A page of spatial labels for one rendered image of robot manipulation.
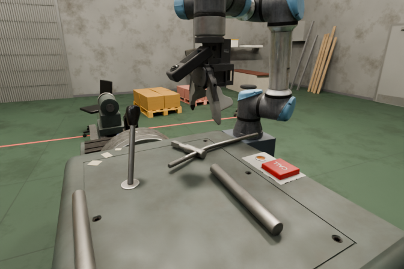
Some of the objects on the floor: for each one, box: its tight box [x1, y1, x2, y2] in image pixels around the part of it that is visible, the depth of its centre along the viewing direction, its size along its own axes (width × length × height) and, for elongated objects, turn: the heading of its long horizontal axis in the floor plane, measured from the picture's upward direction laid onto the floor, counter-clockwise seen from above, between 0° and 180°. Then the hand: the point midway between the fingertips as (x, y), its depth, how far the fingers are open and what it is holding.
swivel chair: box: [80, 80, 112, 138], centre depth 413 cm, size 61×61×96 cm
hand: (202, 117), depth 60 cm, fingers open, 14 cm apart
